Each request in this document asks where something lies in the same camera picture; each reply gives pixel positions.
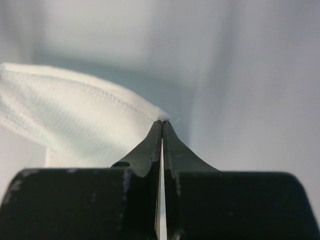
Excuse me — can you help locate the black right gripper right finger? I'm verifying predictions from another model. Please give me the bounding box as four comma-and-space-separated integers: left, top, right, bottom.
162, 121, 320, 240

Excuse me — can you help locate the white light blue towel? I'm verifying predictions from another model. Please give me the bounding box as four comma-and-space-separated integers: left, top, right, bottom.
0, 63, 169, 168

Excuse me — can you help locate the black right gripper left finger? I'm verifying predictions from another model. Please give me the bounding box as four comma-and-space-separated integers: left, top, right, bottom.
0, 120, 162, 240

